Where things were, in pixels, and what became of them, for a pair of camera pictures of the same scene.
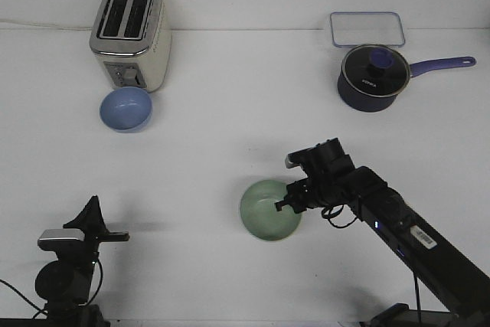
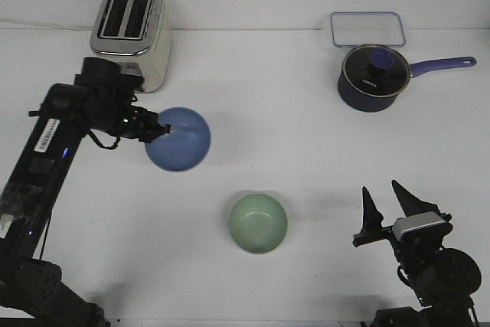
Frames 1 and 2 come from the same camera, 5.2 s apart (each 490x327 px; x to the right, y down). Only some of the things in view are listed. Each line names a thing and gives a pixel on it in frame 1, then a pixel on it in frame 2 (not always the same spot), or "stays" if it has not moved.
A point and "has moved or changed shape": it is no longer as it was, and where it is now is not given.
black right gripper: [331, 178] to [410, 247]
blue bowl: [125, 109] has moved or changed shape
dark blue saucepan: [360, 101] stays
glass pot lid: [376, 70] stays
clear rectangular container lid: [381, 28] stays
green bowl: [260, 216] has moved or changed shape
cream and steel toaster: [131, 36] stays
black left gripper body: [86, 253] to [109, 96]
